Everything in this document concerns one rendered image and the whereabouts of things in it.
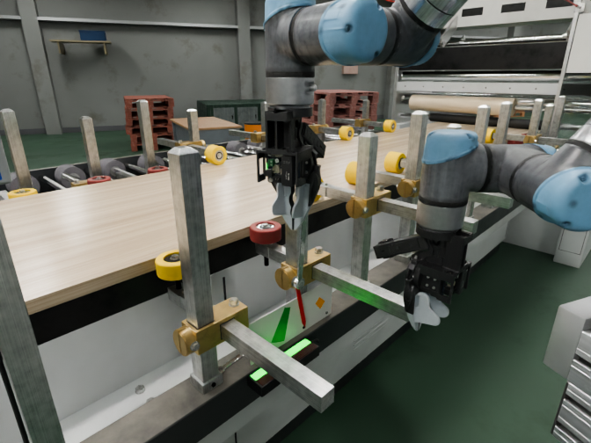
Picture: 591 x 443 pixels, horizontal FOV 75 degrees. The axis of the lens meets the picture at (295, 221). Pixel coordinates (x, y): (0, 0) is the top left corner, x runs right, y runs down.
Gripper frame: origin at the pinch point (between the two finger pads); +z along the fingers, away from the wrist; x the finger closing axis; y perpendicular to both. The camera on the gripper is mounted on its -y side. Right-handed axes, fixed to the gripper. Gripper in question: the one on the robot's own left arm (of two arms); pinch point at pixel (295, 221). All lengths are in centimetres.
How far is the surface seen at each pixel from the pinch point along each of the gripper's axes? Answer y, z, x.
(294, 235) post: -8.9, 6.8, -4.3
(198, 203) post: 12.5, -5.6, -11.3
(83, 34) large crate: -571, -106, -742
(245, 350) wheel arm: 13.5, 19.5, -3.2
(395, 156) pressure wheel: -90, 4, 1
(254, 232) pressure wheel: -15.9, 11.1, -18.0
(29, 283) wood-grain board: 22, 11, -44
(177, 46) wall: -753, -93, -653
